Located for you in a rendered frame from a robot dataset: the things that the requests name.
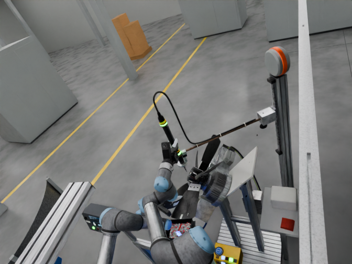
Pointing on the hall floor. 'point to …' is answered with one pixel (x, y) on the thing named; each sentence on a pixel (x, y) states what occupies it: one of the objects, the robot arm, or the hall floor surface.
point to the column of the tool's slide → (285, 163)
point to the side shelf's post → (284, 247)
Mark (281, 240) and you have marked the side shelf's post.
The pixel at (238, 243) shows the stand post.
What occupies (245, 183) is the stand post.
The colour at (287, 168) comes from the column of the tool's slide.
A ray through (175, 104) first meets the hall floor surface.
